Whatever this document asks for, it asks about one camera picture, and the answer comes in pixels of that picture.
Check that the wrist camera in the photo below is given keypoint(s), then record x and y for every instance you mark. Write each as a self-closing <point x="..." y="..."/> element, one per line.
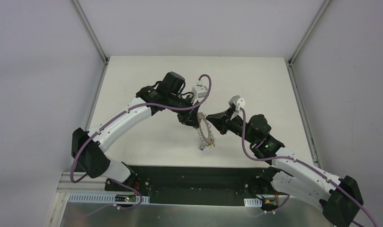
<point x="238" y="102"/>
<point x="199" y="92"/>

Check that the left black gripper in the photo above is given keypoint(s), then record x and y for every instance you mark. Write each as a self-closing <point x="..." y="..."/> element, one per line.
<point x="187" y="115"/>

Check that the right white cable duct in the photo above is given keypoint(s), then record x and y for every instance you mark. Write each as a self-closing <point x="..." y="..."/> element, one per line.
<point x="253" y="202"/>

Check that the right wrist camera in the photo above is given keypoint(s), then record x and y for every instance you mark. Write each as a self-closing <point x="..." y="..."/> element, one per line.
<point x="238" y="102"/>

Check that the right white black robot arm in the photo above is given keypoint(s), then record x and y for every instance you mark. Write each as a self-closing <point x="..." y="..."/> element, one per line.
<point x="338" y="199"/>

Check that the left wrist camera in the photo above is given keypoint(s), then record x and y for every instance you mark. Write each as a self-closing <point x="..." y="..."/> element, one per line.
<point x="199" y="92"/>

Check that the left white cable duct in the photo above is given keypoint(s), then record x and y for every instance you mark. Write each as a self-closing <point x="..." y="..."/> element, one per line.
<point x="105" y="198"/>

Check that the white cable duct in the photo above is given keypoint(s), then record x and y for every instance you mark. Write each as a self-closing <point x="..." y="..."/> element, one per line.
<point x="105" y="198"/>
<point x="253" y="202"/>

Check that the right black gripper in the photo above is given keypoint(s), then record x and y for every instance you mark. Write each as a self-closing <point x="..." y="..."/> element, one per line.
<point x="227" y="118"/>

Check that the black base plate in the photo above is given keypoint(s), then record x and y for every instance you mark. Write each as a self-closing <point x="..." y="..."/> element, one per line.
<point x="212" y="186"/>

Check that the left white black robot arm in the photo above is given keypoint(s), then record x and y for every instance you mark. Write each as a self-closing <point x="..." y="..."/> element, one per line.
<point x="89" y="146"/>

